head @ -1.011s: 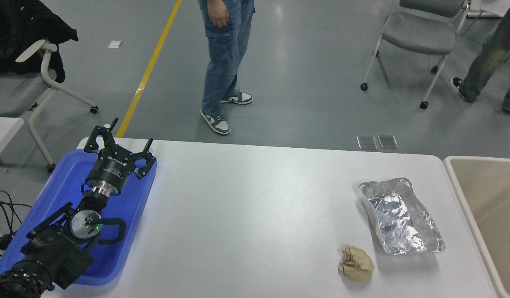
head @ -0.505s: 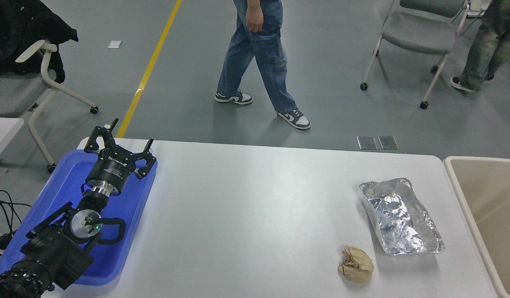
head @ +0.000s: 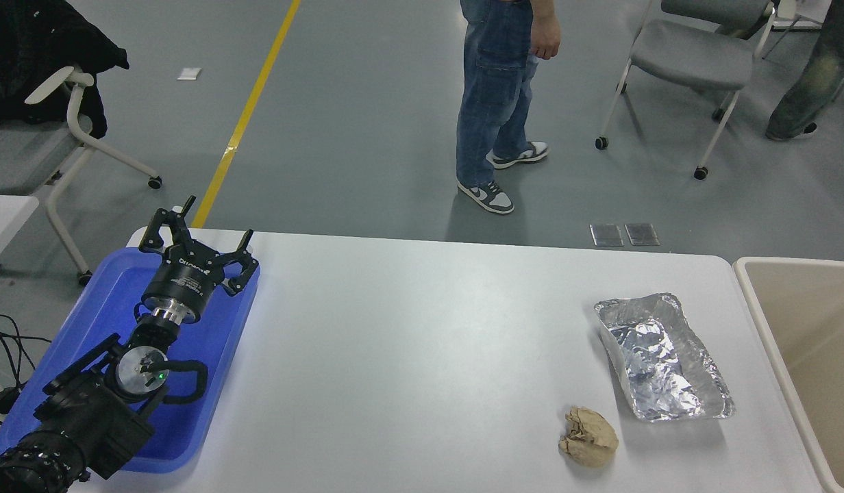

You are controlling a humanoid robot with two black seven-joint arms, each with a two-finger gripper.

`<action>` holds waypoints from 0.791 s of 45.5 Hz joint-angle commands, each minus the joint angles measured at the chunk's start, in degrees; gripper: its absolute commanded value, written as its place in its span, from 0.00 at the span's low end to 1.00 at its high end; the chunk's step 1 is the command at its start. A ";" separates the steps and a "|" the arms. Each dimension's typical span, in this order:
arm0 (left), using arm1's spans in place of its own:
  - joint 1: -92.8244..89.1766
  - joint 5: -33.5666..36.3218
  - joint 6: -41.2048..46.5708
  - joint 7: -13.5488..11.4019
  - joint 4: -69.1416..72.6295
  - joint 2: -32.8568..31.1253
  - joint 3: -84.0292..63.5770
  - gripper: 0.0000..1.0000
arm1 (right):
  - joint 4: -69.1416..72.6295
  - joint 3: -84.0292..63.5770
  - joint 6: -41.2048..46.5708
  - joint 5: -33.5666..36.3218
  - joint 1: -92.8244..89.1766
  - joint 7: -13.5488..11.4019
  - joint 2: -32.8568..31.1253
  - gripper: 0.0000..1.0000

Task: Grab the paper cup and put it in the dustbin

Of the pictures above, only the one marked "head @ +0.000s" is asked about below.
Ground black jacket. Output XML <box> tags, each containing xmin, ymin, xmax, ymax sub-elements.
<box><xmin>0</xmin><ymin>0</ymin><xmax>130</xmax><ymax>140</ymax></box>

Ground blue plastic tray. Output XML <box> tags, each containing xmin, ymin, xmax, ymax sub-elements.
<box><xmin>0</xmin><ymin>248</ymin><xmax>260</xmax><ymax>475</ymax></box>

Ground person's left hand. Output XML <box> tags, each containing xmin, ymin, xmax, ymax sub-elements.
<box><xmin>530</xmin><ymin>0</ymin><xmax>562</xmax><ymax>62</ymax></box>

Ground small white side table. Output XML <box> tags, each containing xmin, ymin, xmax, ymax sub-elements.
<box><xmin>0</xmin><ymin>195</ymin><xmax>39</xmax><ymax>275</ymax></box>

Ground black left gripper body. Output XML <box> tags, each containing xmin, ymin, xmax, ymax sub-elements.
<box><xmin>141</xmin><ymin>248</ymin><xmax>222</xmax><ymax>323</ymax></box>

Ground crumpled tan paper ball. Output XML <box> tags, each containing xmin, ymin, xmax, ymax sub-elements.
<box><xmin>558</xmin><ymin>406</ymin><xmax>619</xmax><ymax>469</ymax></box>

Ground person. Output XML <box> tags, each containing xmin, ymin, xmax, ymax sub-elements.
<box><xmin>766</xmin><ymin>0</ymin><xmax>844</xmax><ymax>142</ymax></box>
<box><xmin>456</xmin><ymin>0</ymin><xmax>562</xmax><ymax>216</ymax></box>

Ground crumpled silver foil tray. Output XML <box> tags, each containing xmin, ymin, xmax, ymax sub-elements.
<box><xmin>593</xmin><ymin>293</ymin><xmax>736</xmax><ymax>423</ymax></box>

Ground black cables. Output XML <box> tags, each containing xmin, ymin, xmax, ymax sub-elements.
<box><xmin>0</xmin><ymin>313</ymin><xmax>53</xmax><ymax>425</ymax></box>

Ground white table with legs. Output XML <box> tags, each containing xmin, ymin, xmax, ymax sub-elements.
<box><xmin>761</xmin><ymin>0</ymin><xmax>827</xmax><ymax>59</ymax></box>

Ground grey chair with castors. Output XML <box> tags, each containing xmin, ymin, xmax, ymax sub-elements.
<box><xmin>595</xmin><ymin>0</ymin><xmax>782</xmax><ymax>181</ymax></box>

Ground large pale bin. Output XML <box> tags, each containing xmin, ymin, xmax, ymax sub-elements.
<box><xmin>732</xmin><ymin>256</ymin><xmax>844</xmax><ymax>493</ymax></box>

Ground grey chair with white armrest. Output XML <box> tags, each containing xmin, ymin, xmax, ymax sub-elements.
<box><xmin>0</xmin><ymin>65</ymin><xmax>164</xmax><ymax>287</ymax></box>

